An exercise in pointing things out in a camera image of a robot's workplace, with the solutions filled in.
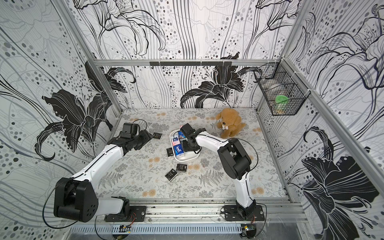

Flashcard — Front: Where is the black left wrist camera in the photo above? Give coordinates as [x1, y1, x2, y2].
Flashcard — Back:
[120, 123, 141, 139]

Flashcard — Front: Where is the white plastic storage box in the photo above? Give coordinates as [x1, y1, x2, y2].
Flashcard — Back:
[169, 130, 201, 164]

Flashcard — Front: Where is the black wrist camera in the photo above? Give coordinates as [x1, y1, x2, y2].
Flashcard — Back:
[180, 123, 196, 138]
[120, 123, 141, 139]

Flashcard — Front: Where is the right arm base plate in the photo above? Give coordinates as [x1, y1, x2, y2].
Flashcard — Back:
[221, 205, 266, 222]

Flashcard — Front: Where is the black wire wall basket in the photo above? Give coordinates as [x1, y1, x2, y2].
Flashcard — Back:
[253, 60, 307, 116]

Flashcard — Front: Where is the dark blue Tempo tissue pack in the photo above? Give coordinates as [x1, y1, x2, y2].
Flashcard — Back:
[173, 144, 185, 158]

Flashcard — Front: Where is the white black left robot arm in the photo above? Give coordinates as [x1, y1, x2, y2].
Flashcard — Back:
[54, 130, 153, 223]

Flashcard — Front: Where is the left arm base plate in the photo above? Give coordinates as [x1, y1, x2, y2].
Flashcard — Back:
[104, 206, 147, 223]

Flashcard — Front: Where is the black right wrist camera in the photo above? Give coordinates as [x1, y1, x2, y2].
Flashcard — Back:
[180, 123, 196, 138]

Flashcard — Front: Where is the blue pink tissue pack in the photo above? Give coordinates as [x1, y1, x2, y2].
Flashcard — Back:
[172, 138, 181, 146]

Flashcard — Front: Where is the brown plush dog toy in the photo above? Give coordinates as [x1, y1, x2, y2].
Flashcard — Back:
[216, 108, 246, 139]

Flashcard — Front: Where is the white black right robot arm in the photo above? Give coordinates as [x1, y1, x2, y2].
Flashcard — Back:
[182, 132, 256, 211]

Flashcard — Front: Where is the blue Vinda tissue pack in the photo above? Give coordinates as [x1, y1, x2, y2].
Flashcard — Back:
[177, 131, 186, 139]

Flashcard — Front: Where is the white slotted cable duct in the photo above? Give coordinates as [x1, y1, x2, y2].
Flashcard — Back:
[71, 224, 242, 235]

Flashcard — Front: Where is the green lidded cup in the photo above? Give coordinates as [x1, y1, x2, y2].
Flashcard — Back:
[275, 95, 290, 111]

